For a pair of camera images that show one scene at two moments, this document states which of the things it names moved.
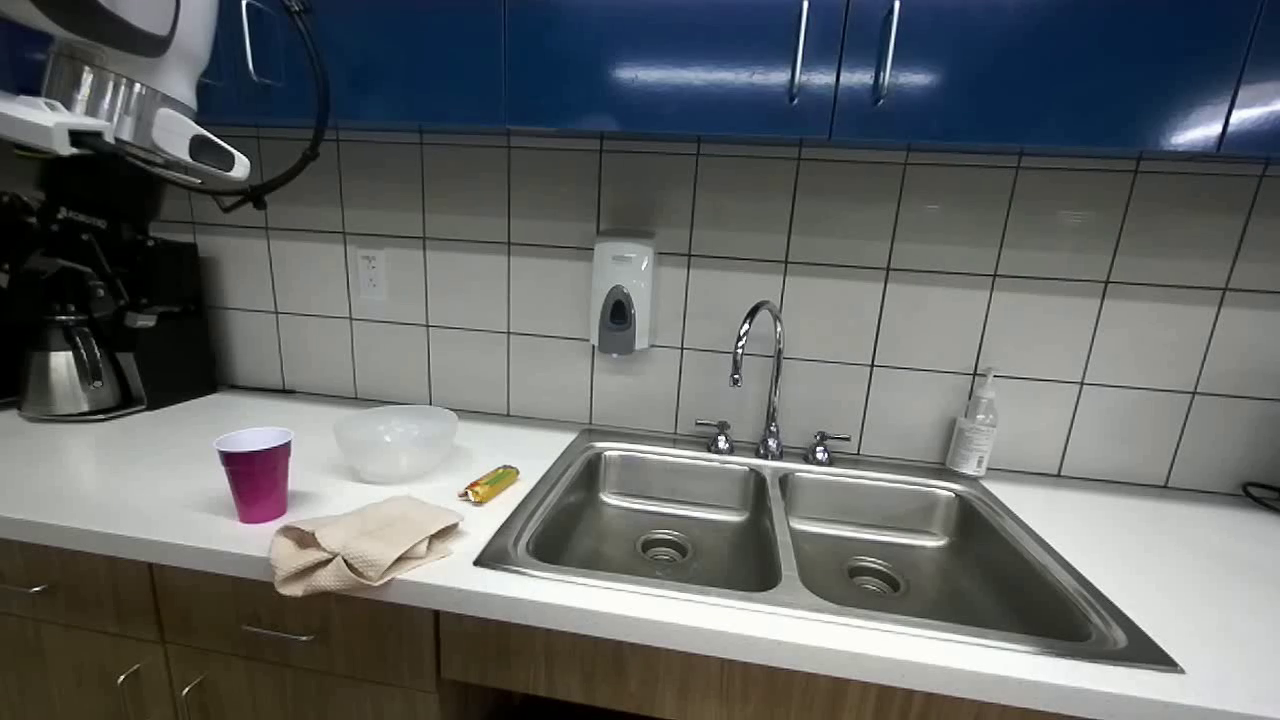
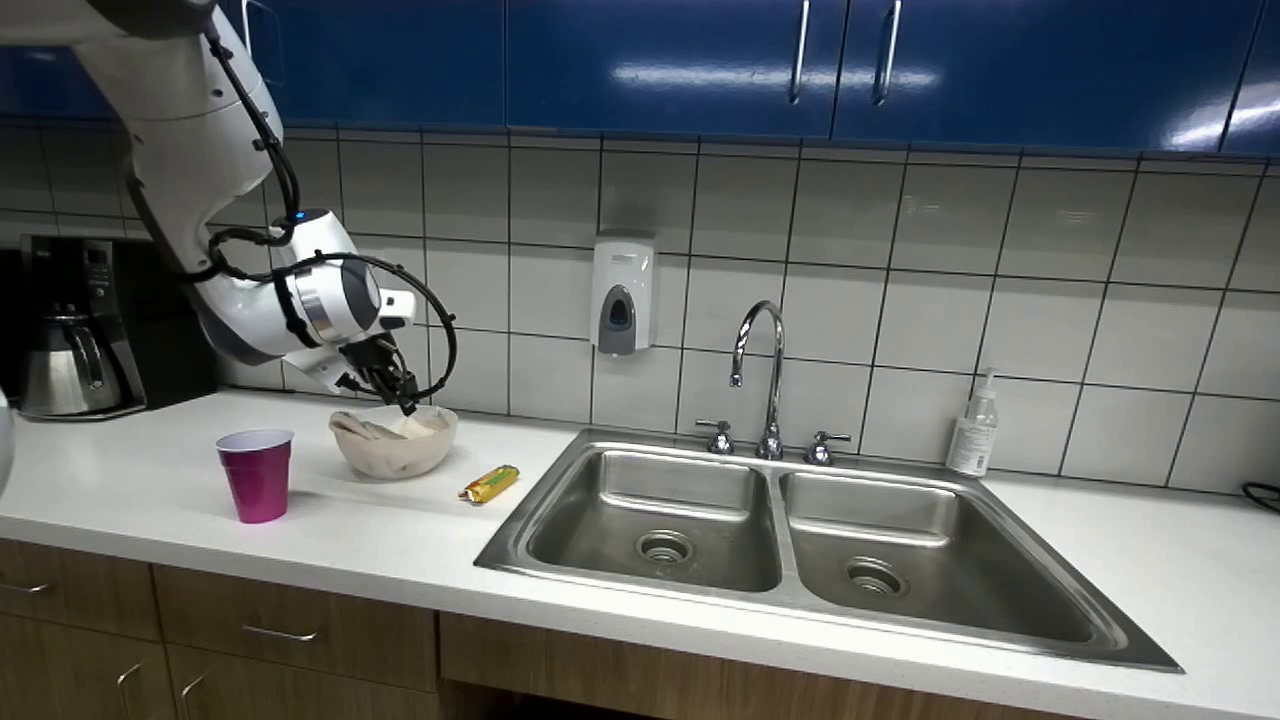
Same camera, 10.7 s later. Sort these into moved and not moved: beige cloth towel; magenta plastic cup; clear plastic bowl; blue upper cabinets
Moved: beige cloth towel
Not moved: blue upper cabinets; clear plastic bowl; magenta plastic cup
